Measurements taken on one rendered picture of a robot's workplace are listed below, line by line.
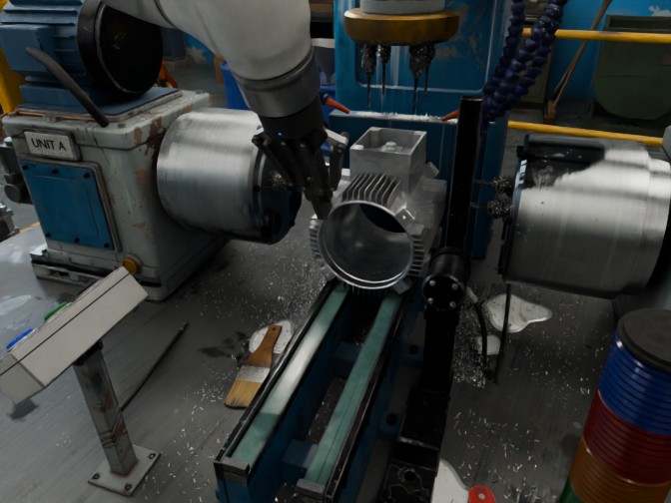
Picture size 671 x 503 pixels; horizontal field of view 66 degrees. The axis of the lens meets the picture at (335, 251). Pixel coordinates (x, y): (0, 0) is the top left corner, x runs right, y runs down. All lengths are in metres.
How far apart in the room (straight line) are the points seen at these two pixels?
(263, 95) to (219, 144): 0.38
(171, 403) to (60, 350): 0.31
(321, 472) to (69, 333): 0.31
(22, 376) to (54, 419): 0.34
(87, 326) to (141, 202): 0.42
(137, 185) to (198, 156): 0.13
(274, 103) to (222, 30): 0.10
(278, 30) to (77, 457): 0.65
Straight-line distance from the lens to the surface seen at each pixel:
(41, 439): 0.92
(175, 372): 0.94
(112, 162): 1.02
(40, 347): 0.61
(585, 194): 0.80
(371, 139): 0.93
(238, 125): 0.94
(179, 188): 0.96
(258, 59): 0.52
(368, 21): 0.82
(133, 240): 1.07
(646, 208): 0.81
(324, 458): 0.63
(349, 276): 0.86
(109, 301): 0.66
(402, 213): 0.76
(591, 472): 0.42
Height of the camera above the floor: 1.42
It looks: 30 degrees down
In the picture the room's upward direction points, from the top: 1 degrees counter-clockwise
